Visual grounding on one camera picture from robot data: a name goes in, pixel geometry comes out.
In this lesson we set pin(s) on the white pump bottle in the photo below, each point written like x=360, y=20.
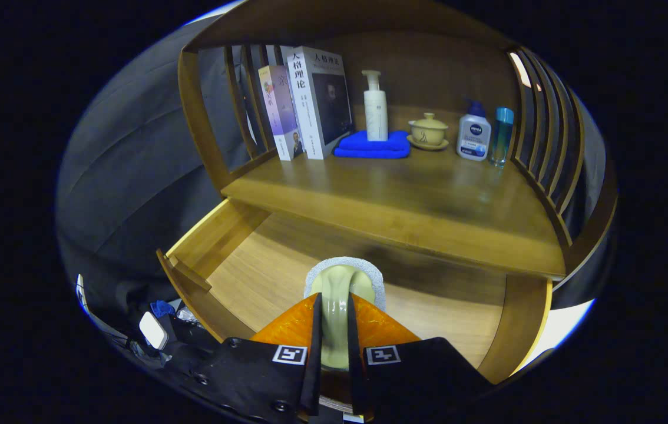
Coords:
x=375, y=112

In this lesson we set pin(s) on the white lotion bottle blue cap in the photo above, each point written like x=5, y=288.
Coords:
x=474, y=138

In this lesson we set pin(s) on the thick white book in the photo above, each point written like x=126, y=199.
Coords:
x=310, y=100

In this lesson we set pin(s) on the yellow lidded teacup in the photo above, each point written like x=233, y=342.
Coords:
x=428, y=132

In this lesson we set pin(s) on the brown wooden drawer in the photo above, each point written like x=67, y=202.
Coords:
x=263, y=271

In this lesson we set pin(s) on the brown wooden cabinet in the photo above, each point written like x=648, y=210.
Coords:
x=428, y=65

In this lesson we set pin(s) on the teal clear bottle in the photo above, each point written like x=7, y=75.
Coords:
x=502, y=135

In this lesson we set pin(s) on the blue folded cloth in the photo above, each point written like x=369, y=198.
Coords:
x=369, y=148

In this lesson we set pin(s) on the white flat panel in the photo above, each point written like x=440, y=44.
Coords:
x=564, y=324

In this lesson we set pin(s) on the blue crumpled item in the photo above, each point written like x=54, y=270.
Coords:
x=162, y=308

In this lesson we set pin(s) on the purple book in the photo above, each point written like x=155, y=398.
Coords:
x=281, y=112

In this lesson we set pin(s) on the wooden countertop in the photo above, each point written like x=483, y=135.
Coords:
x=399, y=200

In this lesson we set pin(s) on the white rounded device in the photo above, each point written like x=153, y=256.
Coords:
x=153, y=331

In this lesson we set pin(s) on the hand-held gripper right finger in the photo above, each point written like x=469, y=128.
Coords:
x=354, y=365

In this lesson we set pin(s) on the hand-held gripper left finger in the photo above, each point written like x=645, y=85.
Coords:
x=315, y=353

